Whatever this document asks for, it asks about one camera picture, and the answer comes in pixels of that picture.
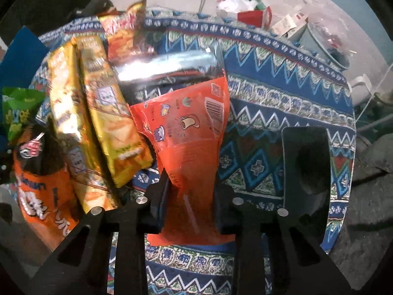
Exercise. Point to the green snack bag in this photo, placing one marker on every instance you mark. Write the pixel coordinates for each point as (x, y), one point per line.
(19, 105)

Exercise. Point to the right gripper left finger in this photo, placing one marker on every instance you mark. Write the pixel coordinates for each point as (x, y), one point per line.
(156, 193)

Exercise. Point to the red-orange snack bag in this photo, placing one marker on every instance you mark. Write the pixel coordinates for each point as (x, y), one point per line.
(186, 128)

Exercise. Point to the long yellow snack pack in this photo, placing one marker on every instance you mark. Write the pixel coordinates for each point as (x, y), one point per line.
(74, 132)
(125, 150)

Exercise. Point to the blue patterned tablecloth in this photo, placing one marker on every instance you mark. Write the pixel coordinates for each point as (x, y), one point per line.
(273, 85)

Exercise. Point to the white red small carton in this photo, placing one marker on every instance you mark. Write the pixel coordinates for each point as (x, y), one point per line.
(290, 24)

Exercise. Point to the cardboard box blue tape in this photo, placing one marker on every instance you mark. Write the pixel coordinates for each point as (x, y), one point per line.
(22, 59)

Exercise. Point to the grey-blue trash bin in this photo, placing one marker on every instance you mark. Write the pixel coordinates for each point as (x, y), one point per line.
(312, 41)

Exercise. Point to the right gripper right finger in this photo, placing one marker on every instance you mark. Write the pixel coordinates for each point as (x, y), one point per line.
(226, 215)

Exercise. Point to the silver foil snack bag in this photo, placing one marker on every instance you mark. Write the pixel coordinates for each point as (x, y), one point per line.
(172, 68)

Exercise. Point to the orange black snack bag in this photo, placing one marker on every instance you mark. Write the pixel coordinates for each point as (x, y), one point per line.
(44, 191)

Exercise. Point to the red white paper bag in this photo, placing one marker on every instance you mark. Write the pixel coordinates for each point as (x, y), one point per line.
(250, 12)

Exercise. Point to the orange spicy chips bag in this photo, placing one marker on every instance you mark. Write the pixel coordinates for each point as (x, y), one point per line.
(125, 34)

